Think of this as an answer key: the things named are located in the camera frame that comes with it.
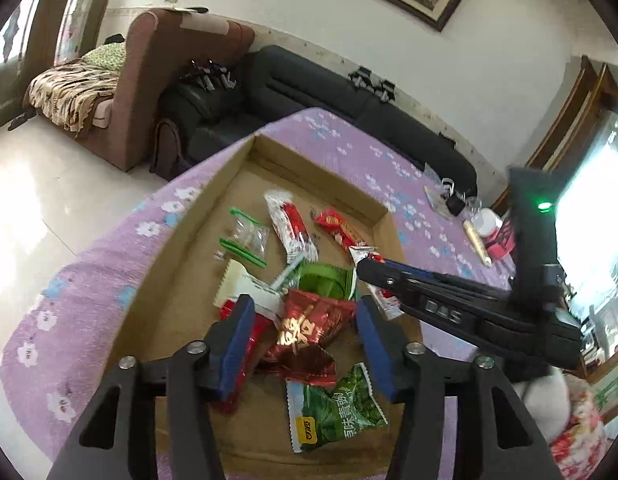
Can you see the white round container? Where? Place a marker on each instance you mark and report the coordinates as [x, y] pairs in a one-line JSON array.
[[488, 221]]

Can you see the person's right forearm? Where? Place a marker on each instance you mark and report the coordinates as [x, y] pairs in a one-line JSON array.
[[546, 405]]

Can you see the clear green-striped snack packet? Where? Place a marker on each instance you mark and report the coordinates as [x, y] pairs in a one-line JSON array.
[[246, 235]]

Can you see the spare gripper on sofa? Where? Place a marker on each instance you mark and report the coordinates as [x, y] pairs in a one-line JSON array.
[[385, 91], [361, 76]]

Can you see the cream tube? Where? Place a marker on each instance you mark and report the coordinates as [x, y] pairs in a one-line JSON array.
[[478, 242]]

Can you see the black clip holder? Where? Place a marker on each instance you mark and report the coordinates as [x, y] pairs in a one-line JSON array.
[[455, 204]]

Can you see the green pillow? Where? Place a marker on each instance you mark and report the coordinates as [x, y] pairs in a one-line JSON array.
[[106, 55]]

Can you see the small green pea packet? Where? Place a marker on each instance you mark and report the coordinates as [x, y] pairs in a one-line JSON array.
[[324, 280]]

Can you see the black tools on sofa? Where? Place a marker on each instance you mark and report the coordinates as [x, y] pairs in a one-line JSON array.
[[209, 76]]

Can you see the dark slippers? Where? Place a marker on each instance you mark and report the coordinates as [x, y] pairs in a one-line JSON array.
[[23, 121]]

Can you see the brown patterned blanket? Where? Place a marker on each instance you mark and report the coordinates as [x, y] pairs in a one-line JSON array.
[[69, 90]]

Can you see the person's floral clothing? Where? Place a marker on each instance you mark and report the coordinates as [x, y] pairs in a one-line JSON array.
[[584, 435]]

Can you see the red packet with black label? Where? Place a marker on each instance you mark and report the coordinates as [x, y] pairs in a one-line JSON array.
[[256, 330]]

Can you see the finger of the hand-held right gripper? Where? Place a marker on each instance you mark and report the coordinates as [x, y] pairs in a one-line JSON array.
[[439, 307], [454, 280]]

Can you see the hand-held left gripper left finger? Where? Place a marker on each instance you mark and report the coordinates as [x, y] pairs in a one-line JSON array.
[[236, 345]]

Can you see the purple floral tablecloth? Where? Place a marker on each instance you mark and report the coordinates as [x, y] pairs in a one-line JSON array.
[[89, 280]]

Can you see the black leather sofa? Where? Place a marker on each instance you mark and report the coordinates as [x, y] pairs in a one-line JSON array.
[[309, 85]]

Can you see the large green pea packet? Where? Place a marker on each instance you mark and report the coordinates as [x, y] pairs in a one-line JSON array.
[[339, 410]]

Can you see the clear plastic cup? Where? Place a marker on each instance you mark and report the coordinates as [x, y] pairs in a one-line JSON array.
[[473, 204]]

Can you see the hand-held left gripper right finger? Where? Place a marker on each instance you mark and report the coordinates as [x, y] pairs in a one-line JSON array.
[[376, 355]]

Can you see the dark bag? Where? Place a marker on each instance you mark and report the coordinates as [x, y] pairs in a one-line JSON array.
[[168, 152]]

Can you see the shallow cardboard box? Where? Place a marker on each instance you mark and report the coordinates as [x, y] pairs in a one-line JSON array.
[[189, 270]]

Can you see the dark red gold-print packet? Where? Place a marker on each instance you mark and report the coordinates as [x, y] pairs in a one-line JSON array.
[[304, 330]]

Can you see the brown armchair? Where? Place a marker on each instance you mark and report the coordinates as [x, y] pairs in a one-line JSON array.
[[149, 85]]

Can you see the white and green snack packet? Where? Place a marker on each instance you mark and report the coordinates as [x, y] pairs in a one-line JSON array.
[[241, 287]]

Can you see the bright window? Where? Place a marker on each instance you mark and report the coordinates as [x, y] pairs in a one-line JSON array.
[[599, 220]]

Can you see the bottle in pink knit sleeve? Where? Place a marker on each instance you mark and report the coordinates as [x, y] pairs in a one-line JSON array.
[[501, 240]]

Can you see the white packet with red label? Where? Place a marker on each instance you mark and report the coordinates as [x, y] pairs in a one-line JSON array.
[[289, 225], [381, 305]]

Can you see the plain red snack packet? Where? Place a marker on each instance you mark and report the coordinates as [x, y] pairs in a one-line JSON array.
[[336, 227]]

